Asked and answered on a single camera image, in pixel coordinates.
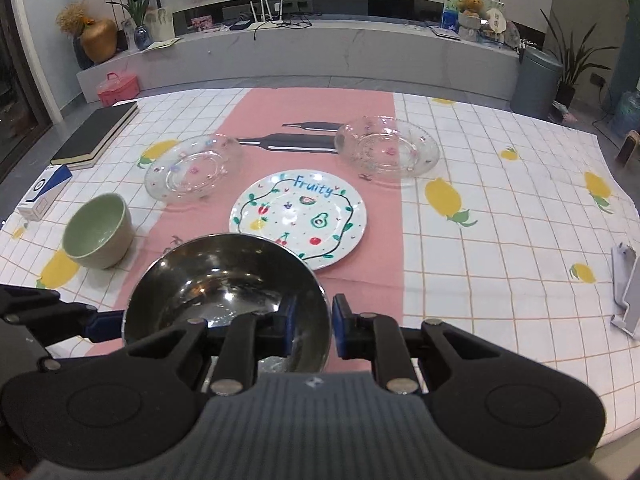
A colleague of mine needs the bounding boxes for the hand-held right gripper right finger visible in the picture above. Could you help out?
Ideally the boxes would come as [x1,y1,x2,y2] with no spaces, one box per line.
[332,293,504,394]

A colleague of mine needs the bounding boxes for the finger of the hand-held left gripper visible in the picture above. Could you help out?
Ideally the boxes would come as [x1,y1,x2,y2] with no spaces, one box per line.
[0,284,126,372]

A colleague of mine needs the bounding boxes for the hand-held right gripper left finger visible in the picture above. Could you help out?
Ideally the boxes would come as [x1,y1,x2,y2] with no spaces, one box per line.
[125,295,298,393]

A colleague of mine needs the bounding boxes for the stainless steel bowl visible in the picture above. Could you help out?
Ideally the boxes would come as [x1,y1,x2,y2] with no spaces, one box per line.
[121,233,333,376]

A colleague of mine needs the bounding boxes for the white fruit-print plate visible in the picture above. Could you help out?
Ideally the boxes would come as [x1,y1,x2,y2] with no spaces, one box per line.
[229,169,368,272]

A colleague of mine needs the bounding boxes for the clear glass flower-print plate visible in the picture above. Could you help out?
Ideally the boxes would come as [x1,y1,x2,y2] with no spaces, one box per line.
[333,116,441,179]
[144,134,244,206]

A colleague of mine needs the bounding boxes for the green ceramic bowl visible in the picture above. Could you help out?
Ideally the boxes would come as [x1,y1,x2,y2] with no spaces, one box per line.
[61,192,134,271]

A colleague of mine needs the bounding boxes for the blue and white box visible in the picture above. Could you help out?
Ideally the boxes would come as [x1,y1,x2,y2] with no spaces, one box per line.
[15,165,73,222]

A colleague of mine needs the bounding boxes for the lemon-print checked tablecloth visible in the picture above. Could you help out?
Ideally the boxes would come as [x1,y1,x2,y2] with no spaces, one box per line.
[0,87,640,453]

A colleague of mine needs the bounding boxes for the black notebook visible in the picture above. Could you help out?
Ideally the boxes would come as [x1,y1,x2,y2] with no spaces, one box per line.
[49,101,139,170]

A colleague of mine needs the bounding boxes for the pink plastic basket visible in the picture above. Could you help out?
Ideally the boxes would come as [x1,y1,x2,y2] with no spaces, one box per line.
[96,72,139,107]

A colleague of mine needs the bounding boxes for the dark blue vase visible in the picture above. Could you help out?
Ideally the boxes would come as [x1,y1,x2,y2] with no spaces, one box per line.
[72,35,96,71]

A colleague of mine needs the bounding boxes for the marble television cabinet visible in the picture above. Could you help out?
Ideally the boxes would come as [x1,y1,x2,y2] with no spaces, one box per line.
[76,0,521,106]

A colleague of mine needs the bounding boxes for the gold vase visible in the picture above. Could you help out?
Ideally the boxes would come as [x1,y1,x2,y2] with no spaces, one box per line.
[81,18,118,64]

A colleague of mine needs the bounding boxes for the white folding stand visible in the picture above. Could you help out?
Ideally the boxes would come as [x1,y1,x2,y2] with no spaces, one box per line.
[610,242,640,337]

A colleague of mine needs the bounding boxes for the white printed jar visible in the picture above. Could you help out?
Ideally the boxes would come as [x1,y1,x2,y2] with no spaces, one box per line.
[145,6,174,43]

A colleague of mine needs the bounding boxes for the dried flower bunch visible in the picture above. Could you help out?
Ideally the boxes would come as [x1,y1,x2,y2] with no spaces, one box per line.
[55,2,96,36]

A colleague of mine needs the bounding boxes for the white router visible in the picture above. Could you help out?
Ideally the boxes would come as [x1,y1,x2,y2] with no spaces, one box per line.
[248,0,286,28]

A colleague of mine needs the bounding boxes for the grey trash bin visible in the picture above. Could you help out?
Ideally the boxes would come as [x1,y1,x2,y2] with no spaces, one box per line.
[510,46,563,121]

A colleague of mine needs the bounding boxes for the wooden stool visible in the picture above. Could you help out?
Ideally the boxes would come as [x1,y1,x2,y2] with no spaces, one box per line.
[615,130,640,165]

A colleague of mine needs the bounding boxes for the potted green plant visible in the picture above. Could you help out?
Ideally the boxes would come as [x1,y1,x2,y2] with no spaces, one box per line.
[540,7,621,111]

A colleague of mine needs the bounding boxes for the blue water jug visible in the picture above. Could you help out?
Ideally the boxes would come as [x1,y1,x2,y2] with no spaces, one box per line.
[611,91,640,138]

